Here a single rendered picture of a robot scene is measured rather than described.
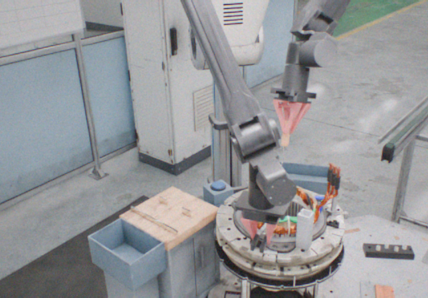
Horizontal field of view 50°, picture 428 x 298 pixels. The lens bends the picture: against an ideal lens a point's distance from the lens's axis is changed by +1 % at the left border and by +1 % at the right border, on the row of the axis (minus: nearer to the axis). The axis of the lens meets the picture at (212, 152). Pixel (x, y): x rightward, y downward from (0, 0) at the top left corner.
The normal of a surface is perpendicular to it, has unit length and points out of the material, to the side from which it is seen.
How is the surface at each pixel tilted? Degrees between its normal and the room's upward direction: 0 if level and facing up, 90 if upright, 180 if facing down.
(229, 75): 70
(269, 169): 19
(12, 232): 0
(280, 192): 90
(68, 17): 90
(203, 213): 0
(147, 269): 90
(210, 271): 90
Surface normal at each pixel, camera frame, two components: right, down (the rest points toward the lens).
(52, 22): 0.77, 0.26
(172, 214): -0.03, -0.89
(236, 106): 0.11, 0.11
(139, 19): -0.63, 0.36
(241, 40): 0.24, 0.44
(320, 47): 0.38, 0.18
